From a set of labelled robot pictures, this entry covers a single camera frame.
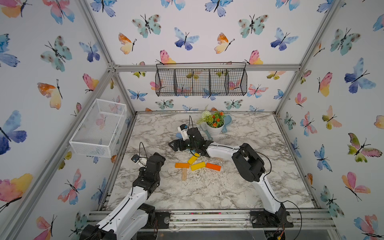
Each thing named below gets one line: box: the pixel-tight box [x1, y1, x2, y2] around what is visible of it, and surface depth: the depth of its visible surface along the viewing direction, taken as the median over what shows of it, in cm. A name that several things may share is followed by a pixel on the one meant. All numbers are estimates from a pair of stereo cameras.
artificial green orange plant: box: [197, 104, 226, 128], surface depth 98 cm
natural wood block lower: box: [182, 168, 187, 181], surface depth 90 cm
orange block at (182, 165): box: [175, 162, 190, 169], surface depth 95 cm
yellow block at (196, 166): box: [190, 161, 206, 171], surface depth 94 cm
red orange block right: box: [205, 162, 222, 171], surface depth 93 cm
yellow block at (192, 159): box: [187, 152, 201, 165], surface depth 95 cm
